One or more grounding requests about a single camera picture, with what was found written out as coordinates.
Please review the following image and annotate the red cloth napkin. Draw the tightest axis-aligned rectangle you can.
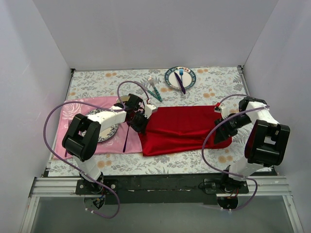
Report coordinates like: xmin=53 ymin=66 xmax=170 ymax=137
xmin=138 ymin=105 xmax=221 ymax=157

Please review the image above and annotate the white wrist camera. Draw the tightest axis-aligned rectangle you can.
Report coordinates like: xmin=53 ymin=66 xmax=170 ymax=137
xmin=144 ymin=104 xmax=157 ymax=119
xmin=214 ymin=103 xmax=230 ymax=119

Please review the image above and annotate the blue floral plate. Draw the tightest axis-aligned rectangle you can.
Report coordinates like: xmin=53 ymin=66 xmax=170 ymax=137
xmin=86 ymin=108 xmax=119 ymax=144

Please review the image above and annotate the pink floral placemat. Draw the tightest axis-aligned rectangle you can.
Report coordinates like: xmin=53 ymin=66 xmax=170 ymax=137
xmin=54 ymin=96 xmax=142 ymax=159

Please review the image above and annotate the purple fork on placemat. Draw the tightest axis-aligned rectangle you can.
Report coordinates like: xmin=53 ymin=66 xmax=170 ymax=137
xmin=64 ymin=119 xmax=72 ymax=158

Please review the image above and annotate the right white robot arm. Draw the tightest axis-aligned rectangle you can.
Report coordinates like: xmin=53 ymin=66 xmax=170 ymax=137
xmin=214 ymin=96 xmax=290 ymax=193

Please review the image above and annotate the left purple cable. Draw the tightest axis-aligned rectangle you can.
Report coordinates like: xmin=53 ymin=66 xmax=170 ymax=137
xmin=43 ymin=81 xmax=151 ymax=218

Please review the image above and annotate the purple spoon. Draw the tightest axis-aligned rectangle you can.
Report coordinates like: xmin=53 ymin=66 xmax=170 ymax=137
xmin=122 ymin=122 xmax=130 ymax=153

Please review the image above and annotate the teal handled fork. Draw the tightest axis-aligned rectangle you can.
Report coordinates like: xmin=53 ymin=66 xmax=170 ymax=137
xmin=148 ymin=76 xmax=161 ymax=98

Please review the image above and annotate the white plate blue rim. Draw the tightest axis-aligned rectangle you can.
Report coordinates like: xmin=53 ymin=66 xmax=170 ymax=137
xmin=164 ymin=67 xmax=197 ymax=92

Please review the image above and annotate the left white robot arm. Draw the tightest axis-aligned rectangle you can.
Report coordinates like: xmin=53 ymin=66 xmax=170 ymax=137
xmin=62 ymin=94 xmax=157 ymax=194

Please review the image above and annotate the purple cable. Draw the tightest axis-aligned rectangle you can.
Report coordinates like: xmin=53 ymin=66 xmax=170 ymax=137
xmin=43 ymin=81 xmax=151 ymax=218
xmin=201 ymin=94 xmax=271 ymax=211

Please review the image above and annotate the teal handled knife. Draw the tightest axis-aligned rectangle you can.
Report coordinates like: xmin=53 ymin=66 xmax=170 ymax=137
xmin=143 ymin=86 xmax=163 ymax=102

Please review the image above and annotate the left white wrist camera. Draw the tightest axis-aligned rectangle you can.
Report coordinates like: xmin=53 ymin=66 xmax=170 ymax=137
xmin=144 ymin=104 xmax=157 ymax=119

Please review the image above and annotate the cream enamel mug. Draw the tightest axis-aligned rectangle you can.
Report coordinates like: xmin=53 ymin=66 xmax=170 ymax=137
xmin=117 ymin=96 xmax=130 ymax=104

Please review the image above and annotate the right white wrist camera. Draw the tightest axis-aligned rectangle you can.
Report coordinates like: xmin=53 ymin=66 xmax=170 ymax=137
xmin=214 ymin=103 xmax=230 ymax=119

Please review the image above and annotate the purple knife on plate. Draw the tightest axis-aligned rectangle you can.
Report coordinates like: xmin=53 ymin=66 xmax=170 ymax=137
xmin=174 ymin=72 xmax=186 ymax=95

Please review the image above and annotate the blue fork on plate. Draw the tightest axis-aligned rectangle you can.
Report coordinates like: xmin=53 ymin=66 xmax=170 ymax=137
xmin=179 ymin=69 xmax=183 ymax=81

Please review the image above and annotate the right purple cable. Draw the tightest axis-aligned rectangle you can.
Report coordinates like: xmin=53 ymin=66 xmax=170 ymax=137
xmin=201 ymin=94 xmax=271 ymax=211

